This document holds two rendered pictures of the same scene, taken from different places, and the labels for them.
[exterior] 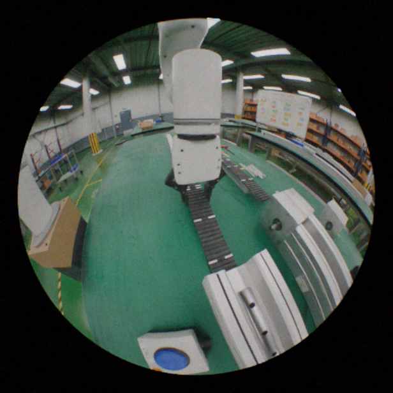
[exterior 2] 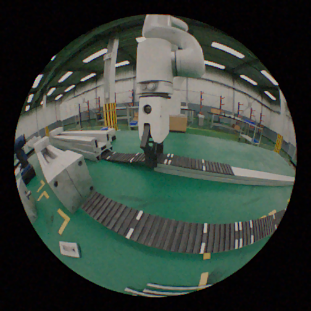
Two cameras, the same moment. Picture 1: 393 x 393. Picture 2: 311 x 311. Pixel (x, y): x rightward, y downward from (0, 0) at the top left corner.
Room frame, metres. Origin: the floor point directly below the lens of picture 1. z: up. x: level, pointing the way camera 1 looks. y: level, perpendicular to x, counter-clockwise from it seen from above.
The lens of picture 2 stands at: (0.37, -0.20, 0.96)
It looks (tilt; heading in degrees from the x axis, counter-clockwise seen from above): 29 degrees down; 125
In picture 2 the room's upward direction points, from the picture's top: straight up
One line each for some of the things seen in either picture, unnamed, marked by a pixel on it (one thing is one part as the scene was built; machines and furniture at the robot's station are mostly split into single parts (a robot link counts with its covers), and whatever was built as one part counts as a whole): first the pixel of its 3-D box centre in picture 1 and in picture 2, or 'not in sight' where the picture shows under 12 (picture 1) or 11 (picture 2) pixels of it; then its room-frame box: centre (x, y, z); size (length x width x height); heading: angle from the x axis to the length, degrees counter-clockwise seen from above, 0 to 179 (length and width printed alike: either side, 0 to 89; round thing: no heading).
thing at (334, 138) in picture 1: (342, 150); not in sight; (3.68, -9.16, 1.59); 2.83 x 0.98 x 3.17; 24
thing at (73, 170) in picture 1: (66, 167); (251, 133); (1.92, 3.98, 0.50); 1.03 x 0.55 x 1.01; 119
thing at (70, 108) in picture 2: not in sight; (69, 117); (-5.87, 0.54, 0.97); 1.51 x 0.50 x 1.95; 44
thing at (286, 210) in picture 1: (284, 217); (70, 176); (0.13, -0.22, 0.83); 0.12 x 0.09 x 0.10; 107
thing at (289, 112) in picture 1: (279, 127); not in sight; (2.59, -2.01, 0.97); 1.50 x 0.50 x 1.95; 24
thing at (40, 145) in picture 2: not in sight; (41, 146); (-0.29, -0.36, 0.87); 0.16 x 0.11 x 0.07; 17
